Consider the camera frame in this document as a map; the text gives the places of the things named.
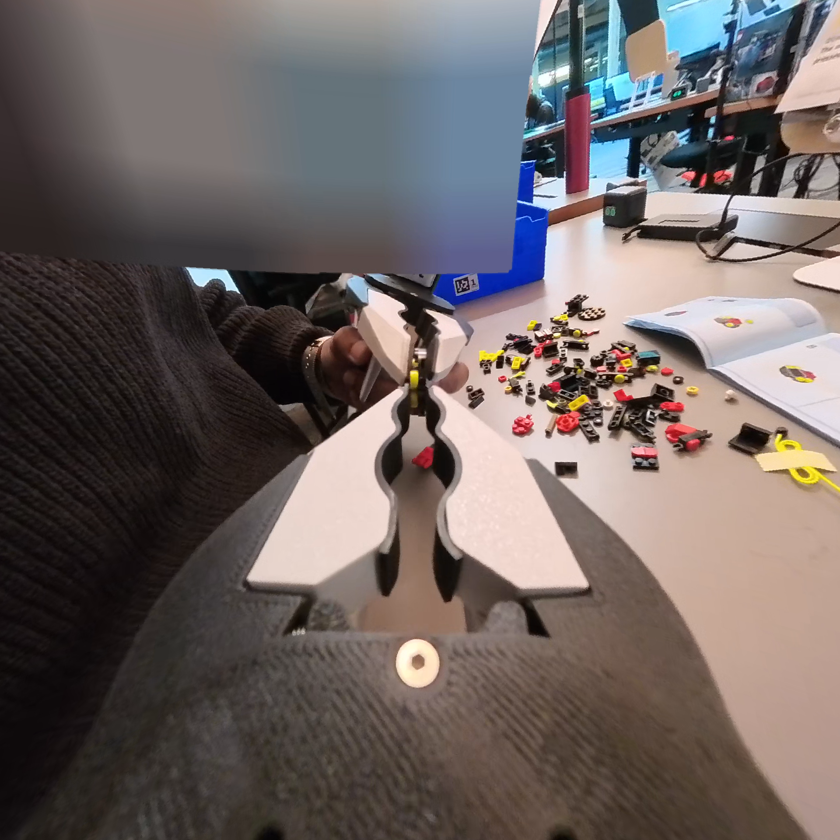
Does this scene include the lego instruction booklet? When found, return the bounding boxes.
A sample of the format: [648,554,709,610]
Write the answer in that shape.
[623,297,840,448]

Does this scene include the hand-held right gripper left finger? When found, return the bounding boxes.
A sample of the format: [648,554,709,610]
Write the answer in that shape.
[245,386,411,616]

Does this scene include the grey woven wrist strap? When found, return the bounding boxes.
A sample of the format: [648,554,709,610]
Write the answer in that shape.
[302,335,349,434]

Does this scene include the person's black knit sweater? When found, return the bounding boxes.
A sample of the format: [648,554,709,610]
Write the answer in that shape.
[0,252,316,840]

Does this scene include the person's left forearm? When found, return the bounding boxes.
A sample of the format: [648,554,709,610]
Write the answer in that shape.
[197,279,336,411]

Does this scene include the black box green label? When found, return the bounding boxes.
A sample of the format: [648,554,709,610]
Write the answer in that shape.
[602,185,647,227]

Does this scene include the beige tape strip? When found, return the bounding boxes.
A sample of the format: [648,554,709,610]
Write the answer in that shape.
[755,451,837,473]

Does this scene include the person's left hand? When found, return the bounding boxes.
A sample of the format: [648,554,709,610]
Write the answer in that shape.
[318,325,471,411]

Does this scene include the black lego slope piece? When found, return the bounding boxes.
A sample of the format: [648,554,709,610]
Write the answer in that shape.
[728,423,774,455]

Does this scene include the white stand base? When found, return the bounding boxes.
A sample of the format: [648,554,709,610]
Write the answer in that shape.
[793,257,840,293]

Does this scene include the flat black device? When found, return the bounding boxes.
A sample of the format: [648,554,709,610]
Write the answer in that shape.
[637,213,739,242]

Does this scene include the blue storage bin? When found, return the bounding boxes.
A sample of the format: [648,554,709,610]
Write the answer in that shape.
[453,161,549,298]

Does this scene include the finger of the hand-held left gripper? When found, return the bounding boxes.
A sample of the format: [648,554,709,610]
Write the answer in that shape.
[419,314,475,389]
[357,290,414,385]

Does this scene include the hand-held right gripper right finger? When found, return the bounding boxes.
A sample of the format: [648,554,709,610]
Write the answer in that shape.
[430,387,591,616]

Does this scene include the neon yellow string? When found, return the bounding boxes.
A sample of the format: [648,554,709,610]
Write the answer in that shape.
[774,427,840,493]

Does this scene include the red padded pole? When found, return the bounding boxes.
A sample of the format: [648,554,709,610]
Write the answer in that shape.
[566,0,592,194]

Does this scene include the black cable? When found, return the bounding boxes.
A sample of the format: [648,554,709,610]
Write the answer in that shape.
[696,154,840,263]

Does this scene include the round black lego plate assembly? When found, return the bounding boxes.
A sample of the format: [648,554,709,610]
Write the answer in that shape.
[406,346,429,417]

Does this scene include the black office chair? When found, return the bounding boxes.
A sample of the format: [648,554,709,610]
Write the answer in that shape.
[659,138,746,191]

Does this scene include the pile of lego pieces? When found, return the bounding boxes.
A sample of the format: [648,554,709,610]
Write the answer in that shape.
[479,294,686,442]

